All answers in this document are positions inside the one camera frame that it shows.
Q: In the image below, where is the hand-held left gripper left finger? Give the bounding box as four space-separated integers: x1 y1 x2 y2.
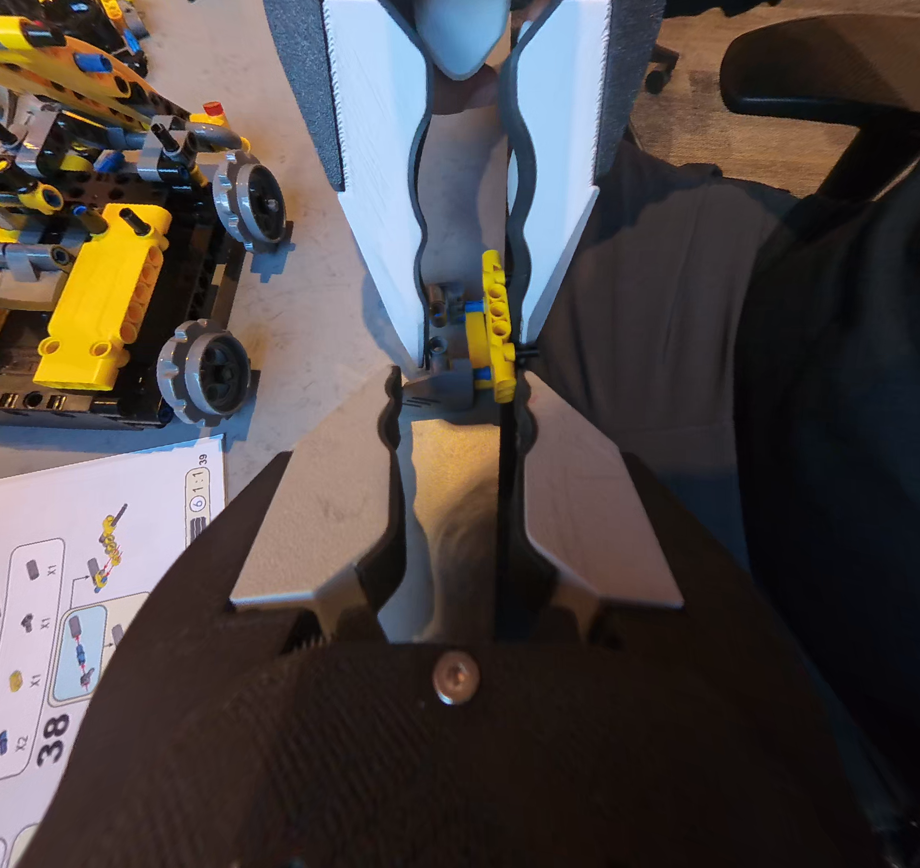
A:
229 365 409 642

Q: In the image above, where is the grey brick bucket assembly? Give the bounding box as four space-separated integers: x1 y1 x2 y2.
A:
402 281 479 412

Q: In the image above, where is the white building instruction booklet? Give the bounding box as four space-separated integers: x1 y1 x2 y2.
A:
0 434 227 868

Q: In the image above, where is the black office chair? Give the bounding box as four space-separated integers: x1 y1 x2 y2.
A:
643 13 920 201

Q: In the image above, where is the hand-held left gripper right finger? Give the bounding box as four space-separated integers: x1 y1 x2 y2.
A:
517 371 685 640

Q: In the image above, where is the person's right hand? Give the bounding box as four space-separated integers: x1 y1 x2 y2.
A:
430 63 506 114

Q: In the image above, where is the yellow black brick vehicle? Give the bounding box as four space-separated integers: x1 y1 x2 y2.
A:
0 16 296 431

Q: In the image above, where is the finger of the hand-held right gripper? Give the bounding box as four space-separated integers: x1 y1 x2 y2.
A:
320 0 434 372
499 0 613 344

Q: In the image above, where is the yellow brick panel with pins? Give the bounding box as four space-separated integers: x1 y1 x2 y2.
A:
466 249 540 403

